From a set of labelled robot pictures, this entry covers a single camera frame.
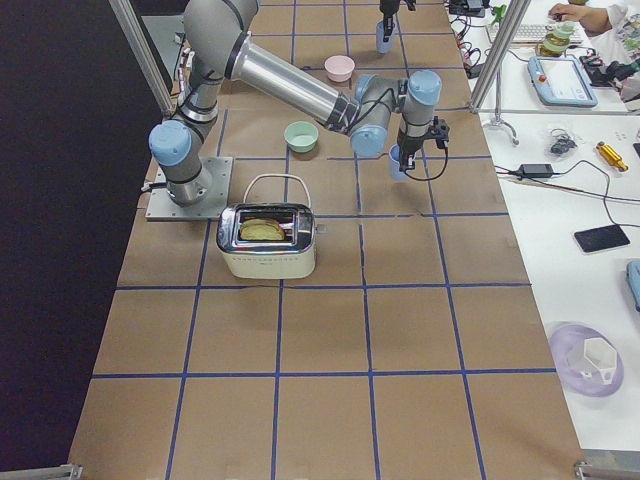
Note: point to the black power adapter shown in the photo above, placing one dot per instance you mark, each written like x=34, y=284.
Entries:
x=535, y=171

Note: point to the pink bowl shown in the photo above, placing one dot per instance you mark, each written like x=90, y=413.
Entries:
x=339, y=68

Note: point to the white keyboard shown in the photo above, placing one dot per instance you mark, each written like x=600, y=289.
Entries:
x=534, y=33

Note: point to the blue cup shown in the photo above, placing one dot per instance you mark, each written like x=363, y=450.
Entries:
x=394, y=164
x=384, y=38

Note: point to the bread slice in toaster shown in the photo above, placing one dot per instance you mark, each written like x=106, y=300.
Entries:
x=262, y=230

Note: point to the aluminium frame post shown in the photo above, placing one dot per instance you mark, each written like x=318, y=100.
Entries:
x=512, y=19

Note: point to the black smartphone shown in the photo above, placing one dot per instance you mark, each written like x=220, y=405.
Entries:
x=601, y=238

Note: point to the white hexagonal cup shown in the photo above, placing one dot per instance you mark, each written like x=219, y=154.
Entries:
x=599, y=361

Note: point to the blue teach pendant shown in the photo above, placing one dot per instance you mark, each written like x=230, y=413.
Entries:
x=561, y=82

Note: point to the green bowl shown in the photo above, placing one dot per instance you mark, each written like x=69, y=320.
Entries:
x=301, y=136

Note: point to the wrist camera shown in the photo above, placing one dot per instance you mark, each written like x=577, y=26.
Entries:
x=439, y=132

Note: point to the person hand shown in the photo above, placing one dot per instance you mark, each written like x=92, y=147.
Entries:
x=568, y=12

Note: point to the purple plate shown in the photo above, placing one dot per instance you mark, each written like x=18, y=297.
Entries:
x=566, y=345

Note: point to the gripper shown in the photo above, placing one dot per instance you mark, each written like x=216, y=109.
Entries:
x=389, y=6
x=408, y=141

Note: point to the gold cylinder tool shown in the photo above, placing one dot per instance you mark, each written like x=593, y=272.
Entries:
x=611, y=156

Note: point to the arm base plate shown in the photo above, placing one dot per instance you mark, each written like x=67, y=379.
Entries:
x=208, y=194

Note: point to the cream toaster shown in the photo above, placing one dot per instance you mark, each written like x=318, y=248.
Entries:
x=293, y=258

